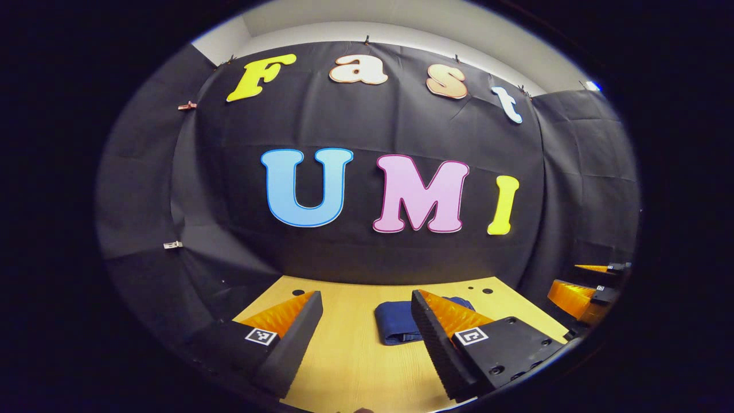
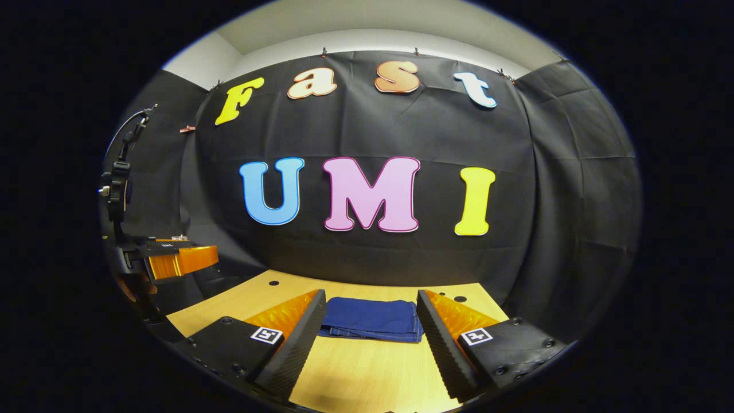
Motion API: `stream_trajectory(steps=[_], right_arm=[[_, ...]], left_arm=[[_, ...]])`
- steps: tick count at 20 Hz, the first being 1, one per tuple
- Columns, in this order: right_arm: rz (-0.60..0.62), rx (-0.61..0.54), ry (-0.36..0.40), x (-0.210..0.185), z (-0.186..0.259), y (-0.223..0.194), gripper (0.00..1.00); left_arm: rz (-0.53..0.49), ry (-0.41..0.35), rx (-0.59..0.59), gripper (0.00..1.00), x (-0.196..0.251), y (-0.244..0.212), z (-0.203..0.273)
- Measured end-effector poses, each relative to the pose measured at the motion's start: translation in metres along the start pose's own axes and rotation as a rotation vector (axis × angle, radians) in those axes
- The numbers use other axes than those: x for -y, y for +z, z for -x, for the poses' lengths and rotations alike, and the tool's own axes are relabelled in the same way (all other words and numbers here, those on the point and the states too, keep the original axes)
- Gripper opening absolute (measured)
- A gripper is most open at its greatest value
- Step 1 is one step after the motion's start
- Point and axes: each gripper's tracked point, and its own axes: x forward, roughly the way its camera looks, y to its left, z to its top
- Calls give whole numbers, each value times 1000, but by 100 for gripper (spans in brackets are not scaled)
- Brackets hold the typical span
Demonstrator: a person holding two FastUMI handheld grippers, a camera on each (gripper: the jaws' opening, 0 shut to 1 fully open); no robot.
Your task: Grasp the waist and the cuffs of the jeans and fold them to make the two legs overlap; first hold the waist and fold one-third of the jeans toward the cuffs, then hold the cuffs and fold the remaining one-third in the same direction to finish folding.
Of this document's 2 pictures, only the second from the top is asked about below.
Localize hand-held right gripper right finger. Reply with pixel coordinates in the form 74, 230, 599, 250
416, 289, 567, 403

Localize thin gripper cable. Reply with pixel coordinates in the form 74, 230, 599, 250
106, 104, 159, 167

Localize blue jeans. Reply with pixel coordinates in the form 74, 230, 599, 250
318, 297, 424, 344

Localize black backdrop cloth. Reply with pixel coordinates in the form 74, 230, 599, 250
103, 50, 643, 339

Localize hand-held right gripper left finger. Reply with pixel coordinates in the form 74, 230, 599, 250
174, 289, 327, 400

